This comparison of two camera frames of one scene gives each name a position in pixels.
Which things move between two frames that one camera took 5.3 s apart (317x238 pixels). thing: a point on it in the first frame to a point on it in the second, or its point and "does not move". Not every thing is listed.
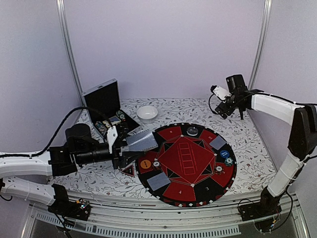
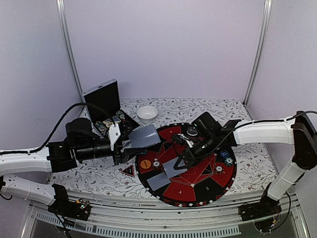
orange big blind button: [145, 164] does not move
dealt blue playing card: [158, 181] does not move
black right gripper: [228, 110] to [191, 159]
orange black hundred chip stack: [156, 165] does not move
